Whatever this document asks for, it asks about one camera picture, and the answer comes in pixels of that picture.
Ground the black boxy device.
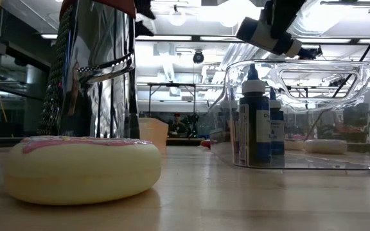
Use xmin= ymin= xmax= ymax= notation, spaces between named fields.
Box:
xmin=300 ymin=47 xmax=322 ymax=61

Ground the pink frosted toy donut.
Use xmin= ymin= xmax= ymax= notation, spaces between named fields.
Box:
xmin=4 ymin=135 xmax=163 ymax=206

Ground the black metal rig frame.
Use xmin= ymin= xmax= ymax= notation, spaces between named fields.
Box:
xmin=147 ymin=82 xmax=197 ymax=123

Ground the black horizontal crossbar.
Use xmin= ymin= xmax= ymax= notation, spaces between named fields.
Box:
xmin=135 ymin=34 xmax=370 ymax=45

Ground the shiny metal box grater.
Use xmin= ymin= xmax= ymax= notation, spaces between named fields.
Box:
xmin=37 ymin=0 xmax=140 ymax=139

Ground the white frosted toy donut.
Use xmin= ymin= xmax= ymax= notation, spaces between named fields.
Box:
xmin=304 ymin=139 xmax=348 ymax=155

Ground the blue food colouring bottle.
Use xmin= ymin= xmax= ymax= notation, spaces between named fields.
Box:
xmin=269 ymin=87 xmax=285 ymax=157
xmin=238 ymin=63 xmax=272 ymax=165
xmin=235 ymin=15 xmax=303 ymax=59

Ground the black dome camera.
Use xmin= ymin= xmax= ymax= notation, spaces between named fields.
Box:
xmin=192 ymin=50 xmax=205 ymax=64

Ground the person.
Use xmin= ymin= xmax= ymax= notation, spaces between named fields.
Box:
xmin=168 ymin=112 xmax=188 ymax=138

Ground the clear plastic bin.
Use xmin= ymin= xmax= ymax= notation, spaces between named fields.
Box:
xmin=208 ymin=59 xmax=370 ymax=171

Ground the grey track fixture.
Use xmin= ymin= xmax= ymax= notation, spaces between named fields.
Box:
xmin=319 ymin=0 xmax=370 ymax=14

